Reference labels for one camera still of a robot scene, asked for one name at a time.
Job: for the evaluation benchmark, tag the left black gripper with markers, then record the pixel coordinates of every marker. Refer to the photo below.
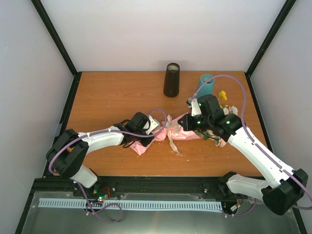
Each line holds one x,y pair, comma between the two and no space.
146,141

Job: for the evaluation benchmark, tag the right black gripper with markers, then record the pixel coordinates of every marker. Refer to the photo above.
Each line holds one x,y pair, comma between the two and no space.
187,126

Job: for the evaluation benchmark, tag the pink bouquet wrapping paper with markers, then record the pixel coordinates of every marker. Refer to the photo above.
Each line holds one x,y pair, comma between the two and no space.
181,136

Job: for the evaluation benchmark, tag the cream printed ribbon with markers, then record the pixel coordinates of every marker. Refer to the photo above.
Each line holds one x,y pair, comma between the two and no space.
172,128

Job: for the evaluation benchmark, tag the artificial flower bunch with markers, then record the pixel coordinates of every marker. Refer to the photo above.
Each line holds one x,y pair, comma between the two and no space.
224,109

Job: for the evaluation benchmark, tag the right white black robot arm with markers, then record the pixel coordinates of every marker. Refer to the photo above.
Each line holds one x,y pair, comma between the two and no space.
272,169

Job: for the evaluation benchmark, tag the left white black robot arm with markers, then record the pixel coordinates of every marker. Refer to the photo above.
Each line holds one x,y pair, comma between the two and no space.
67,154

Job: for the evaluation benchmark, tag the teal cone vase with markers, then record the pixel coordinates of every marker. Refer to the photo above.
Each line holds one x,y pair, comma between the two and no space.
207,88

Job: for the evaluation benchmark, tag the black cone vase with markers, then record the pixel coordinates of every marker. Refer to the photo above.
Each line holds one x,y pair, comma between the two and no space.
171,80

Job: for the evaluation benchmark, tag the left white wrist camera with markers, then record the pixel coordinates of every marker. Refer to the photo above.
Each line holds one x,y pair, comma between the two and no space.
150,125

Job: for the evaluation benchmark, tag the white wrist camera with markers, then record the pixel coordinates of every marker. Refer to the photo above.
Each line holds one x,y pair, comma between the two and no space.
150,125
194,107

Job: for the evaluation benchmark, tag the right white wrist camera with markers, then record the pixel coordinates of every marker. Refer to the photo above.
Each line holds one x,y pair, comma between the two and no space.
194,107

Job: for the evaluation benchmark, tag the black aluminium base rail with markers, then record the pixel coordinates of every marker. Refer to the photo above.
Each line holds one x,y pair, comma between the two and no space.
209,187

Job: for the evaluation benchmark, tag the right black frame post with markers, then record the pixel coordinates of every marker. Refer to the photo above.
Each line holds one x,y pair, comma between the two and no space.
279,20

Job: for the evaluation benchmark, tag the black frame post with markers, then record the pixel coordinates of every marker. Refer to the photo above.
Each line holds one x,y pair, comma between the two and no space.
279,20
40,9

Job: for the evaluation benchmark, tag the light blue cable duct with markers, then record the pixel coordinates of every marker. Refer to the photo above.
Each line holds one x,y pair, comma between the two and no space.
133,205

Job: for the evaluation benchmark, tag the left black frame post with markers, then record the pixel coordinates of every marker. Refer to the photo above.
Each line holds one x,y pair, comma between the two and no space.
40,9

